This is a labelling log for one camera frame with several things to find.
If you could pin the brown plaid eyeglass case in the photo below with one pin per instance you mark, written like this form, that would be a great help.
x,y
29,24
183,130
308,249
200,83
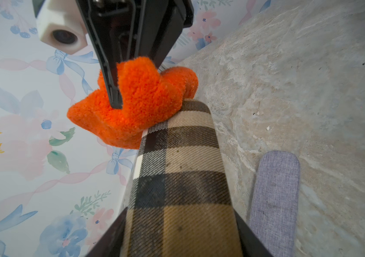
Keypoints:
x,y
180,202

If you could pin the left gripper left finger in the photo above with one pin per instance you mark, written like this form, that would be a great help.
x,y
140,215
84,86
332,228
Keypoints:
x,y
110,243

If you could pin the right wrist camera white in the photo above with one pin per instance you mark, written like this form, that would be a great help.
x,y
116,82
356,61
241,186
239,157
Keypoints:
x,y
60,25

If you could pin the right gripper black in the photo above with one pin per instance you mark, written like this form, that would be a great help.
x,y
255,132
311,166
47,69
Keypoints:
x,y
124,30

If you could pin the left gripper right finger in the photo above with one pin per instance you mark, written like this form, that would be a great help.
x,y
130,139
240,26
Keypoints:
x,y
251,246

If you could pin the orange microfiber cloth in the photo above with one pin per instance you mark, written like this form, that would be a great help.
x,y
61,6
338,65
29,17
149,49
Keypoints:
x,y
149,97

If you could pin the purple fabric eyeglass case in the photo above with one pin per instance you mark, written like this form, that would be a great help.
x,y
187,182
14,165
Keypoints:
x,y
274,207

